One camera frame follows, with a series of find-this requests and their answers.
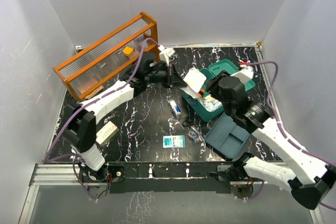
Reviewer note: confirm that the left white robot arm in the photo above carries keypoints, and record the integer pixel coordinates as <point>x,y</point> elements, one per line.
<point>80,131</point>

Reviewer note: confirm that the blue-grey divider tray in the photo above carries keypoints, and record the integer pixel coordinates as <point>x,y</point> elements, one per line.
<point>226,137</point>

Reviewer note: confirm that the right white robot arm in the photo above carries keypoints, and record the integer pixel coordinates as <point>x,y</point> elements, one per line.
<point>307,178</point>

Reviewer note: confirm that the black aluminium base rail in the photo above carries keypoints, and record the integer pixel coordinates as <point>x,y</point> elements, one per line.
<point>162,176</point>

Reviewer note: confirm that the teal medicine box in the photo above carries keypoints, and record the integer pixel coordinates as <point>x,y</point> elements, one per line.
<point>234,106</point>

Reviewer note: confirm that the yellow-orange small block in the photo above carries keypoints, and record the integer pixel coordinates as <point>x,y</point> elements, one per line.
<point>128,51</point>

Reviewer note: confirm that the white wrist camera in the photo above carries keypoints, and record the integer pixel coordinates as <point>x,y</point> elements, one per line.
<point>245,73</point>
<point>165,53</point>

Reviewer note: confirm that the brown medicine bottle orange cap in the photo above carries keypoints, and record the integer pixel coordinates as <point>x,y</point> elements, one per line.
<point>201,93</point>

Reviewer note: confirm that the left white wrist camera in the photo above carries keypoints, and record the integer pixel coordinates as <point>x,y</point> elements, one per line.
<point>165,53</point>

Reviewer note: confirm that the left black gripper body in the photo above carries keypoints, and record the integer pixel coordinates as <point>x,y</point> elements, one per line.
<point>158,76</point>

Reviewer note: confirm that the white blue bandage roll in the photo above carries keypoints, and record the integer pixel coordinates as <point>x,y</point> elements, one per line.
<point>175,109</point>

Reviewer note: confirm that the orange wooden shelf rack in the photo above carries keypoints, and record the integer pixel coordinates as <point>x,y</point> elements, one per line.
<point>96,64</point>

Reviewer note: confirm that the white gauze packet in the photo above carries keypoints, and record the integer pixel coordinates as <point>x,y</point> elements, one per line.
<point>194,80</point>

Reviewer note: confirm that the black handled scissors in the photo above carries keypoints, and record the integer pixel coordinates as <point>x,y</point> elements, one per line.
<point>187,123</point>

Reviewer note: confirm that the cream medicine carton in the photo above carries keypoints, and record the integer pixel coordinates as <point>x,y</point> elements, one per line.
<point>106,133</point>

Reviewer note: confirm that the teal white sachet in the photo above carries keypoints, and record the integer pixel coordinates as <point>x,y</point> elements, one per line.
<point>174,141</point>

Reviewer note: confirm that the small tape roll bag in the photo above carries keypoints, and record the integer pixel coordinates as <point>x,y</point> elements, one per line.
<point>194,136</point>

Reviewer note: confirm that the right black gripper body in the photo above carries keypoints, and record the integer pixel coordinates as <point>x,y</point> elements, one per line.
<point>214,90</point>

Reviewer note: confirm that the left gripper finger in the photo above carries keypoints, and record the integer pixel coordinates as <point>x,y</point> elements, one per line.
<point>175,77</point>
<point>176,83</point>

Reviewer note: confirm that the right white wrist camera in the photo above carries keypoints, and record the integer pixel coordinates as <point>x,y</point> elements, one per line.
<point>245,73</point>

